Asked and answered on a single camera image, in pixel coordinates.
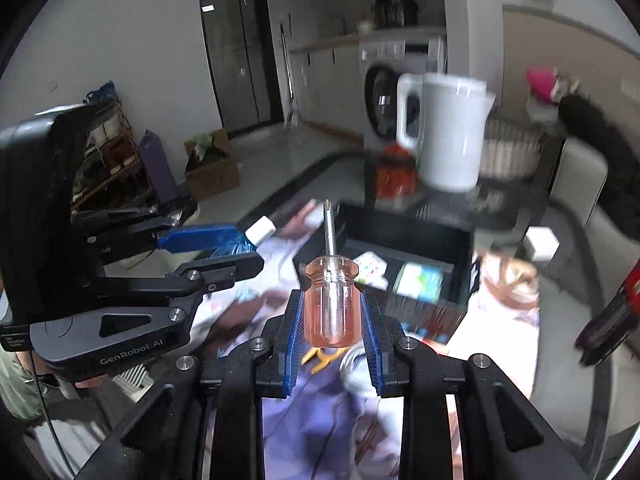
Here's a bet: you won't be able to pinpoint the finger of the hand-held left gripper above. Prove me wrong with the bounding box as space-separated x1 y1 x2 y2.
92 252 266 311
72 210 258 266

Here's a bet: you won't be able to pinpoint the printed desk mat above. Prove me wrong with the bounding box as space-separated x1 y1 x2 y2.
190 200 543 480

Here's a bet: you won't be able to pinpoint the clear pink handle screwdriver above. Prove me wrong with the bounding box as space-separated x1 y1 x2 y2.
306 199 357 348

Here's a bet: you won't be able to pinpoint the dark framed glass door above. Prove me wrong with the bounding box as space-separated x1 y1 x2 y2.
197 0 286 138

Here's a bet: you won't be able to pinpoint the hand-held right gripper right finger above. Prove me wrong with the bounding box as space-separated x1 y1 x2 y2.
360 292 591 480

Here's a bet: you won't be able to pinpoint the shoe rack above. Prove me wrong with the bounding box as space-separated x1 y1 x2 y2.
70 82 156 213

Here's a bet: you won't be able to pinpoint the black cardboard box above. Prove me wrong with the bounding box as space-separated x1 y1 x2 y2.
292 202 476 346

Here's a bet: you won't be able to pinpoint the small white block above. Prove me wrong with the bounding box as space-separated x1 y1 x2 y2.
245 216 277 248

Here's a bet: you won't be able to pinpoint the cola bottle red label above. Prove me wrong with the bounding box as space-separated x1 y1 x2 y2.
575 255 640 366

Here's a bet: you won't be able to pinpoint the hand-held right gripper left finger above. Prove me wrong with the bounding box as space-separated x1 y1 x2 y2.
75 291 306 480

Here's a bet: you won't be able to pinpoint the white washing machine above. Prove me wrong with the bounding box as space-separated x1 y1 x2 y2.
359 35 448 153

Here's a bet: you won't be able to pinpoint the red box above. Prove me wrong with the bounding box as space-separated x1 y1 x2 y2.
375 142 421 201

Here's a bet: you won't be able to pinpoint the white printed card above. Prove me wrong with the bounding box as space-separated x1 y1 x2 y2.
350 251 390 291

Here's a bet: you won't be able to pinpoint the white kitchen base cabinets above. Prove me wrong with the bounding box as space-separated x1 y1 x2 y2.
290 35 366 143

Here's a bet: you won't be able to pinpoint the black pressure cooker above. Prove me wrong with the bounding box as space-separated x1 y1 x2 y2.
374 0 420 30

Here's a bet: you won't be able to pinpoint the wicker basket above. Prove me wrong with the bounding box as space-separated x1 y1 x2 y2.
480 120 546 181

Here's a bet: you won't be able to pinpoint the white charger cube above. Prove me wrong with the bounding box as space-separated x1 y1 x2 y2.
525 226 560 262

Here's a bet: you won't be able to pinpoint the black cable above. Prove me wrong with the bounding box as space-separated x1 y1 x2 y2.
30 350 68 476

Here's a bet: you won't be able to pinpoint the brown cardboard box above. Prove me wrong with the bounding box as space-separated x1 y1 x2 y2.
184 127 241 202

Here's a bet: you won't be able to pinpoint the white tape roll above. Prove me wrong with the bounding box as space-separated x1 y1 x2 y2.
339 347 381 396

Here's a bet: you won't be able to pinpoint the pink cloth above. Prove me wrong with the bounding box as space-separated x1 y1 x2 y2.
525 69 561 106

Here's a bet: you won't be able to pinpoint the white electric kettle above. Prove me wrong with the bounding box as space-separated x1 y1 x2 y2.
396 72 497 193

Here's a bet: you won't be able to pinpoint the purple rolled mat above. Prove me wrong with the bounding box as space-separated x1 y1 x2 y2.
137 130 181 206

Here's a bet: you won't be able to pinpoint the yellow handled pliers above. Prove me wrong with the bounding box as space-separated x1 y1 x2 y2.
302 345 346 375

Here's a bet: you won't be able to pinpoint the black padded jacket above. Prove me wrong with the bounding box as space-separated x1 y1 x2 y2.
557 95 640 156

